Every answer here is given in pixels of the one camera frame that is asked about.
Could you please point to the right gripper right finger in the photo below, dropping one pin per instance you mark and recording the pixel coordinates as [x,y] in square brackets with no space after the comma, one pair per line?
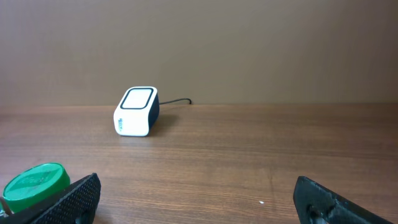
[315,203]

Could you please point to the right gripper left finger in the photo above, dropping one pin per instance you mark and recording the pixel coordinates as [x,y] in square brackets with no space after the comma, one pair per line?
[75,204]

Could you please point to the green lidded jar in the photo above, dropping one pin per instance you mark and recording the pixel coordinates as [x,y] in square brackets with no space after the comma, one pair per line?
[34,185]

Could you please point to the white barcode scanner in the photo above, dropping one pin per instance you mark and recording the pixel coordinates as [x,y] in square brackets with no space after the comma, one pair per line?
[137,111]

